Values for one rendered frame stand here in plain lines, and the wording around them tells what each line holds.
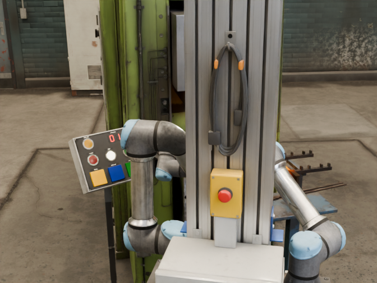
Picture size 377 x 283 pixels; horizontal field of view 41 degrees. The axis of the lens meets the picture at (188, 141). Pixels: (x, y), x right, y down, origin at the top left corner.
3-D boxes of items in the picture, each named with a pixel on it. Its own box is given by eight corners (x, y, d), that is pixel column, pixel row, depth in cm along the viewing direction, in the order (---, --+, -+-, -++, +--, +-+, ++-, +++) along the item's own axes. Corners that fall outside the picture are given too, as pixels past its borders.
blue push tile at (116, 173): (125, 178, 260) (121, 164, 261) (112, 182, 256) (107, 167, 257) (123, 179, 262) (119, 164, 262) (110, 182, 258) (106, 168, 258)
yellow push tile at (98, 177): (107, 183, 255) (103, 169, 255) (94, 187, 251) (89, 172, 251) (106, 184, 256) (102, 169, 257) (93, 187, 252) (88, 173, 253)
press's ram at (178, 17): (246, 87, 279) (248, 12, 265) (176, 91, 272) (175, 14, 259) (226, 72, 318) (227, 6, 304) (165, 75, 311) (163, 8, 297)
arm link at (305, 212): (314, 268, 197) (237, 156, 216) (336, 254, 206) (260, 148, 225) (333, 255, 189) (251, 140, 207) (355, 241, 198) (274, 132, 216)
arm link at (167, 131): (188, 117, 185) (207, 161, 230) (159, 115, 187) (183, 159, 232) (184, 147, 181) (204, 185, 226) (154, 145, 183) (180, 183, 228)
